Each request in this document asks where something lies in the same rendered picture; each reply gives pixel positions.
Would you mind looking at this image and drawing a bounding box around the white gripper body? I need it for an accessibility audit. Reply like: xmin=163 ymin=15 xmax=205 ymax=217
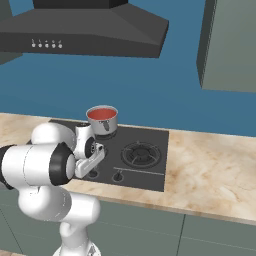
xmin=74 ymin=142 xmax=108 ymax=179

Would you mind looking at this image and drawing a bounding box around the red marinara sauce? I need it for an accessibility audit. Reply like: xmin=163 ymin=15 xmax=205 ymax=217
xmin=88 ymin=107 xmax=118 ymax=121

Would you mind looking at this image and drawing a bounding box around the black hob knob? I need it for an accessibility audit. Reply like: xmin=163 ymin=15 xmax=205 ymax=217
xmin=87 ymin=168 xmax=100 ymax=180
xmin=111 ymin=169 xmax=125 ymax=183

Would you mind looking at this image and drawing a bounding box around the silver saucepan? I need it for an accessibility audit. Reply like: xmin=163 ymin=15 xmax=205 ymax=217
xmin=85 ymin=105 xmax=120 ymax=136

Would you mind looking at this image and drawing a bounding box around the black gas hob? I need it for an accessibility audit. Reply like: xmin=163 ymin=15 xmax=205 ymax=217
xmin=26 ymin=118 xmax=170 ymax=193

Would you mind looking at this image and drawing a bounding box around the grey-green drawer front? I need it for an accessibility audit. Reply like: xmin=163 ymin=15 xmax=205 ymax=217
xmin=180 ymin=213 xmax=256 ymax=252
xmin=90 ymin=198 xmax=186 ymax=240

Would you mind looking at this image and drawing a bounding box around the grey-green cupboard door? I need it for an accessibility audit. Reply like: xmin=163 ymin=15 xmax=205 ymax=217
xmin=175 ymin=236 xmax=256 ymax=256
xmin=87 ymin=229 xmax=182 ymax=256
xmin=0 ymin=187 xmax=65 ymax=256

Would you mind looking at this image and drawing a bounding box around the dark grey range hood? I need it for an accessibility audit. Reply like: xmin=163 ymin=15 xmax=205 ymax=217
xmin=0 ymin=0 xmax=170 ymax=60

